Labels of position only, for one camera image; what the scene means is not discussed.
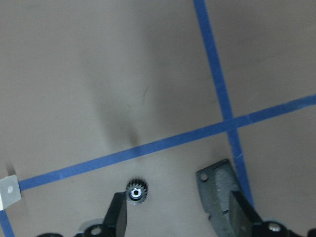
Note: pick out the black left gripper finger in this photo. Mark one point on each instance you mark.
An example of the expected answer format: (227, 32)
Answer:
(115, 221)

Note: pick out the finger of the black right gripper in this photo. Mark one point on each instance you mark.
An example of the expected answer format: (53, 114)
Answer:
(242, 216)

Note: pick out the black bearing gear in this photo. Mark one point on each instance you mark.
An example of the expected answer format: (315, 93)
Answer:
(136, 191)

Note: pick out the black brake pad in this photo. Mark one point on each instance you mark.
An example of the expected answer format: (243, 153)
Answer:
(214, 184)

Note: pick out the white curved plastic part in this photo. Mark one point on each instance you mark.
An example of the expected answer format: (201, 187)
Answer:
(9, 191)

